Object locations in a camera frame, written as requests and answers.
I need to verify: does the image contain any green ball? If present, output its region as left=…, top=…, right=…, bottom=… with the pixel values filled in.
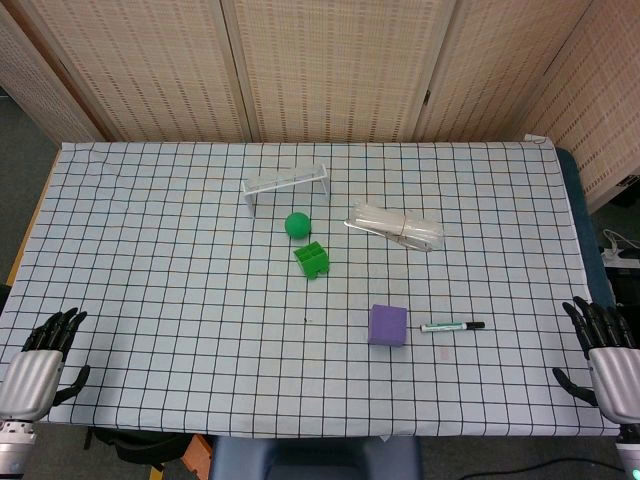
left=284, top=211, right=312, bottom=238

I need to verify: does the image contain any black floor cable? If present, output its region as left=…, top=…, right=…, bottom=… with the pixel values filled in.
left=462, top=457, right=626, bottom=480

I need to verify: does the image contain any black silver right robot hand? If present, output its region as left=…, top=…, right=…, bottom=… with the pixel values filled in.
left=552, top=295, right=640, bottom=427

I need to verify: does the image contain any bundle of clear plastic tubes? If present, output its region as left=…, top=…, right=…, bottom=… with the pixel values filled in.
left=343, top=201, right=446, bottom=252

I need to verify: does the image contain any dark blue padded chair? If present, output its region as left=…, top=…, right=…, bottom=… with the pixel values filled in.
left=208, top=435, right=424, bottom=480

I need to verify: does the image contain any blue checkered tablecloth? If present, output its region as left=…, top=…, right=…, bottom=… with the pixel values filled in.
left=0, top=139, right=630, bottom=441

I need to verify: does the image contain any white test tube rack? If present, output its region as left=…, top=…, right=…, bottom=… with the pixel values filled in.
left=240, top=162, right=331, bottom=217

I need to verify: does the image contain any black backpack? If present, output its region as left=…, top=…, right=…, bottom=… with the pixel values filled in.
left=84, top=425, right=194, bottom=471

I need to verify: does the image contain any white power strip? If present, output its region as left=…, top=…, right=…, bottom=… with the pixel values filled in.
left=599, top=228, right=640, bottom=266

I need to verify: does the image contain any white green marker pen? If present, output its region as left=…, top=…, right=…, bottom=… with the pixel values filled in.
left=419, top=321, right=486, bottom=334

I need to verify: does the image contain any orange wooden piece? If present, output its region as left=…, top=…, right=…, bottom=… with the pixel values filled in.
left=182, top=433, right=215, bottom=480

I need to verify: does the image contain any beige folding screen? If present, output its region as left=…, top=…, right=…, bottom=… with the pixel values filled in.
left=0, top=0, right=640, bottom=211

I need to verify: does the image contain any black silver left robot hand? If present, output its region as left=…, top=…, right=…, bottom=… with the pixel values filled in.
left=0, top=307, right=92, bottom=424

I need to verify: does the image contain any purple cube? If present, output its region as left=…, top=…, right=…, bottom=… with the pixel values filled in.
left=367, top=303, right=409, bottom=348

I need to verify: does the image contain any green plastic building block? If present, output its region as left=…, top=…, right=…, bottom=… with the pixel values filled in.
left=292, top=241, right=331, bottom=279

